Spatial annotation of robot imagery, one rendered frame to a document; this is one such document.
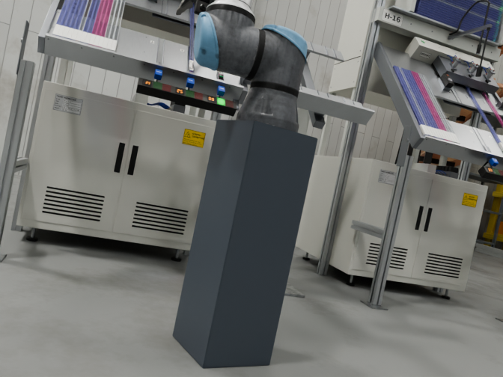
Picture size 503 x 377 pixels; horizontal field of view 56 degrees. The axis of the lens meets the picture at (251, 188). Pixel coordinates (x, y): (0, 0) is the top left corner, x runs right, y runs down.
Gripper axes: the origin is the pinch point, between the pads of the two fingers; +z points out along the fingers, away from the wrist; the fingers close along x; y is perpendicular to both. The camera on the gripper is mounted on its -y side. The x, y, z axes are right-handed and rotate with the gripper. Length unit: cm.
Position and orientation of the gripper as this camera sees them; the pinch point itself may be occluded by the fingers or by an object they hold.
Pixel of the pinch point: (195, 22)
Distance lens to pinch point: 189.2
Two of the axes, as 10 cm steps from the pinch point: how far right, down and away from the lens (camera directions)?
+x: -9.3, -1.8, -3.1
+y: 0.2, -8.8, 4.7
